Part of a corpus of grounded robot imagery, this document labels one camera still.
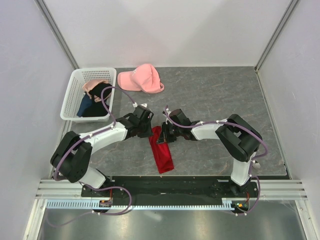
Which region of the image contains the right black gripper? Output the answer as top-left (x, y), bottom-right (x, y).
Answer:
top-left (157, 121), bottom-right (182, 144)

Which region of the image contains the red cloth napkin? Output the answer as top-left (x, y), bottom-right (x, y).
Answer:
top-left (148, 126), bottom-right (174, 174)

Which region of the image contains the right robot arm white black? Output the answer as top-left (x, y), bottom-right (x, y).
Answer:
top-left (156, 107), bottom-right (265, 197)

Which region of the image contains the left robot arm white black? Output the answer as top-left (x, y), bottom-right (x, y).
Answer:
top-left (50, 104), bottom-right (154, 197)

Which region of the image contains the black cloth in basket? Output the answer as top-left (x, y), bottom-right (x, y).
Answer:
top-left (82, 83), bottom-right (112, 118)

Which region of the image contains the pink baseball cap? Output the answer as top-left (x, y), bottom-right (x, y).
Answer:
top-left (117, 63), bottom-right (165, 94)

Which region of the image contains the navy blue cloth in basket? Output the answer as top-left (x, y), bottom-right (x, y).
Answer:
top-left (76, 94), bottom-right (92, 117)

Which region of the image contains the pink cloth in basket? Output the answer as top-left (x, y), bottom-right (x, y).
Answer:
top-left (82, 79), bottom-right (109, 93)

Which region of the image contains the white plastic basket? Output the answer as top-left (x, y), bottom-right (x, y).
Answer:
top-left (60, 67), bottom-right (118, 123)

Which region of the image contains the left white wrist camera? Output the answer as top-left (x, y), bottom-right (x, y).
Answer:
top-left (132, 102), bottom-right (148, 108)

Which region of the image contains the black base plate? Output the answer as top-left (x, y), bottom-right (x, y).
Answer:
top-left (81, 176), bottom-right (258, 205)

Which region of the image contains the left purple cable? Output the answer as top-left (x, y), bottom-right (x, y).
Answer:
top-left (46, 86), bottom-right (140, 227)

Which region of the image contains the light blue cable duct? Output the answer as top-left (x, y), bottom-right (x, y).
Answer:
top-left (46, 199), bottom-right (235, 211)

